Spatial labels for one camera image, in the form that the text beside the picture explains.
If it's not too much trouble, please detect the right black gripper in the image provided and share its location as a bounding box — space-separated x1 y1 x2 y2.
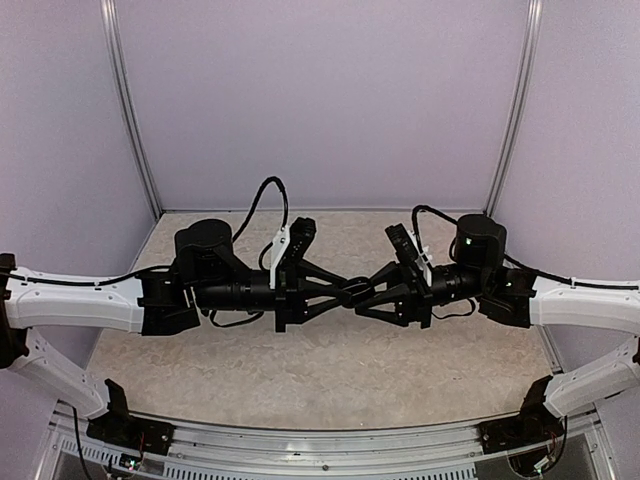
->
351 261 490 330

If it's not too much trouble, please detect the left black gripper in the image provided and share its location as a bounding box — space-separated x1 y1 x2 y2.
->
194 259 351 332

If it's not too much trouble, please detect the black earbud charging case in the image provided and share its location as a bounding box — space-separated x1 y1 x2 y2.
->
341 276 375 308

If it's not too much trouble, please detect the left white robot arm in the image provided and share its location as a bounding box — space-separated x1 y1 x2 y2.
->
1 218 350 445

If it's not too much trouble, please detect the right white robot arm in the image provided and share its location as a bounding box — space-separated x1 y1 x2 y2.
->
354 214 639 444

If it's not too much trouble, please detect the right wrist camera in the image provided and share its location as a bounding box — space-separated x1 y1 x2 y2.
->
385 223 433 287

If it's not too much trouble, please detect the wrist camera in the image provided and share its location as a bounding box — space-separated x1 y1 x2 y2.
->
269 217 317 290
385 223 433 287

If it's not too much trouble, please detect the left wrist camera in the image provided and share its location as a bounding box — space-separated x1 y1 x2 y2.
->
269 217 317 290

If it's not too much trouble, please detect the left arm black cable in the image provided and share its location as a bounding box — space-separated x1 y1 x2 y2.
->
0 175 291 329

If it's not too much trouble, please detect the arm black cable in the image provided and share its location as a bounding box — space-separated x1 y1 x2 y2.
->
411 203 640 321
0 175 291 329

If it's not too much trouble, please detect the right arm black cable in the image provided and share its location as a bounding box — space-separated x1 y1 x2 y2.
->
411 203 640 321

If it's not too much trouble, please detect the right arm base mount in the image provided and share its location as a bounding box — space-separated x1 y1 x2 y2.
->
478 375 566 454

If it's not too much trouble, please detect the right aluminium frame post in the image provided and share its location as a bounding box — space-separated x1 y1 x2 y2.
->
484 0 544 217

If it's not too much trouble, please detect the aluminium frame post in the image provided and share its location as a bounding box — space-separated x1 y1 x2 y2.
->
484 0 544 217
100 0 164 221

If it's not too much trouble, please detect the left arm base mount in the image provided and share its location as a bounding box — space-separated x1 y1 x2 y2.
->
86 379 175 456

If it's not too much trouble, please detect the front aluminium rail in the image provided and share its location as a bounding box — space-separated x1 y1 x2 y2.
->
34 404 619 480

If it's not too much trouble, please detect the left aluminium frame post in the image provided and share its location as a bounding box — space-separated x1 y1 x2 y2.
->
100 0 164 221

